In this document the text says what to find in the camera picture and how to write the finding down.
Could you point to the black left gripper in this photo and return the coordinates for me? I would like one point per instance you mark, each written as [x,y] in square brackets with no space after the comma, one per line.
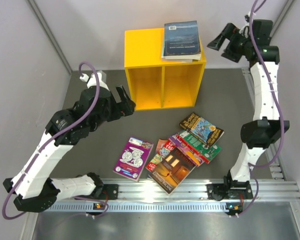
[128,105]

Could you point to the red 13-storey treehouse book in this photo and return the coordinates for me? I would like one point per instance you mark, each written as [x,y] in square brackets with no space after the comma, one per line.
[163,149]

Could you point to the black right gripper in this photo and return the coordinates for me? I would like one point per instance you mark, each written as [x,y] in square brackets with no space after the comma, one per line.
[217,43]

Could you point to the aluminium corner frame post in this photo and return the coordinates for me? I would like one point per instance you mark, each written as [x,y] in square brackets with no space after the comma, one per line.
[272,32]

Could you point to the yellow wooden cubby shelf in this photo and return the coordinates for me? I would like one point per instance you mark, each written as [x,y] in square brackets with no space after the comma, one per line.
[154,83]

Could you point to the purple Roald Dahl book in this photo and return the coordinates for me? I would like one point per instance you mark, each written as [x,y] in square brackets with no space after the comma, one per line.
[190,154]

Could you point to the black blue treehouse book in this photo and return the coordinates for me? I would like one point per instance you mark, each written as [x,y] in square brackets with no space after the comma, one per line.
[206,132]

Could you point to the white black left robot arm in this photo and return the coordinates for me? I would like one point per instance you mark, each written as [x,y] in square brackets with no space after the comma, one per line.
[34,189]

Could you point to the dark orange Edward Tulane book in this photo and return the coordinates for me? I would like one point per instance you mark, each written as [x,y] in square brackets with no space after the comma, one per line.
[172,171]

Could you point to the green red paperback book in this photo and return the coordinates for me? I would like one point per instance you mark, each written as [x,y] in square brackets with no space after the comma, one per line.
[205,153]

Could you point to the dark blue paperback book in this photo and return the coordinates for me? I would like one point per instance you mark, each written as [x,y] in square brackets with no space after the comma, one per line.
[181,41]

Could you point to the aluminium mounting rail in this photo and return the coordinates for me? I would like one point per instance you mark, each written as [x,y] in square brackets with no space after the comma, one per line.
[190,196]

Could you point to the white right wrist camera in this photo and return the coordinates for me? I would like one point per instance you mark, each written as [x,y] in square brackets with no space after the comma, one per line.
[246,22]

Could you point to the teal paperback book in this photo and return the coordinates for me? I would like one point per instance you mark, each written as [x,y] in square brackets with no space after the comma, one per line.
[176,60]

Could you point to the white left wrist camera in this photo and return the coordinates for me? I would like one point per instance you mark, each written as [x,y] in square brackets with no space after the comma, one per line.
[91,80]

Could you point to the purple white paperback book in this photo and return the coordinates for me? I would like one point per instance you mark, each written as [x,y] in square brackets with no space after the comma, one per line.
[133,158]

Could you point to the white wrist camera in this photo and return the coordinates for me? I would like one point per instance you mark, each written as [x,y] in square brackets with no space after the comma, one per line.
[246,22]
[91,80]

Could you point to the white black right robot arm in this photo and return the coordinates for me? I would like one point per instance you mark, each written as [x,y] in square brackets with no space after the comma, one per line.
[268,125]

